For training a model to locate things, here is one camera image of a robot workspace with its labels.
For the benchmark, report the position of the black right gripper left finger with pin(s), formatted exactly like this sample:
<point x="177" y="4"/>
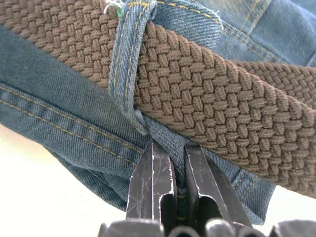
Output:
<point x="144" y="187"/>

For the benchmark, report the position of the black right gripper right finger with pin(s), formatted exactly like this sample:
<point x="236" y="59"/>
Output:
<point x="209" y="185"/>

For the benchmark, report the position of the blue denim shorts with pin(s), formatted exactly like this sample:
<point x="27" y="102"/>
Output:
<point x="74" y="118"/>

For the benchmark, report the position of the brown braided belt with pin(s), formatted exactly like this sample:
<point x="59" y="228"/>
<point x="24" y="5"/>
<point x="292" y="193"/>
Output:
<point x="209" y="103"/>

